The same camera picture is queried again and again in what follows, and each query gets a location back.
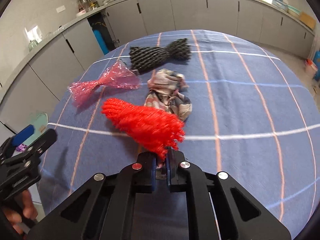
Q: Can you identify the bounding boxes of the grey kitchen cabinets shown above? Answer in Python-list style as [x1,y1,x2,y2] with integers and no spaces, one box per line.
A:
[1,0,315,131]

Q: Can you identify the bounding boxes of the cardboard box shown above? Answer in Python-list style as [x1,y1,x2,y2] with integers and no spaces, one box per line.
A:
[299,11,316,30]

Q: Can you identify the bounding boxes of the pink cellophane wrapper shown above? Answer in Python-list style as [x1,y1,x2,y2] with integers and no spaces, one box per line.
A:
[68,60,141,106]

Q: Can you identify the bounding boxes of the person's left hand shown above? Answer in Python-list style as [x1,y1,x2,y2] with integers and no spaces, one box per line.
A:
[1,189,39,234]

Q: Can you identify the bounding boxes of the purple snack wrapper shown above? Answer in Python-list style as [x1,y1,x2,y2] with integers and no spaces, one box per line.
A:
[15,144,28,152]

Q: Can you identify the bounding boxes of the red foam fruit net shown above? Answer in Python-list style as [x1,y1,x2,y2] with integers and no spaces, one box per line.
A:
[101,98,185,163]

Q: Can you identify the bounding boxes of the black foam fruit net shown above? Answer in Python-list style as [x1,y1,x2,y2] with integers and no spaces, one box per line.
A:
[129,38,191,74]

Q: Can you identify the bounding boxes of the crumpled patterned cloth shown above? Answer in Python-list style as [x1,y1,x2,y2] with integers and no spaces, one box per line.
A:
[144,69,193,121]

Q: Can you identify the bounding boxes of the teal enamel basin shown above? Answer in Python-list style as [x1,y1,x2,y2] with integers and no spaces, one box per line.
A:
[23,111,48,146]

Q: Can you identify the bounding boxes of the blue gas cylinder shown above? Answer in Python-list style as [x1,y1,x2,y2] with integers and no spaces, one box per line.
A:
[313,50,320,81]

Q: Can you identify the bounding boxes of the small trash bin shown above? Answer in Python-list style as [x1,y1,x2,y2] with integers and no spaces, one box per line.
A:
[305,59,318,79]

